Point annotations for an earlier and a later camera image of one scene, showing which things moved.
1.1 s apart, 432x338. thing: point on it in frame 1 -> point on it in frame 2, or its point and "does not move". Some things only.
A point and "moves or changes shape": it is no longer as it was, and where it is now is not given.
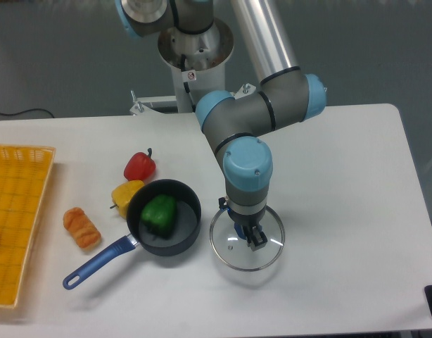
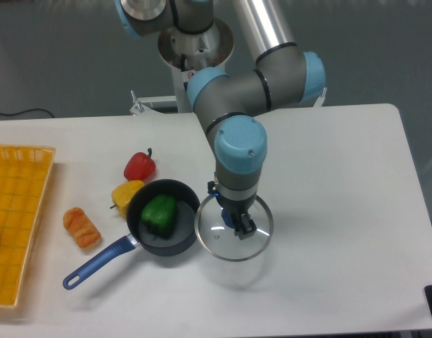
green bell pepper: (159, 215) does not move
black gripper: (250, 220) -> (237, 206)
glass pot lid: (236, 253) moves or changes shape
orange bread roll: (81, 227) does not move
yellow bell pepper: (123, 193) does not move
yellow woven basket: (20, 179) does not move
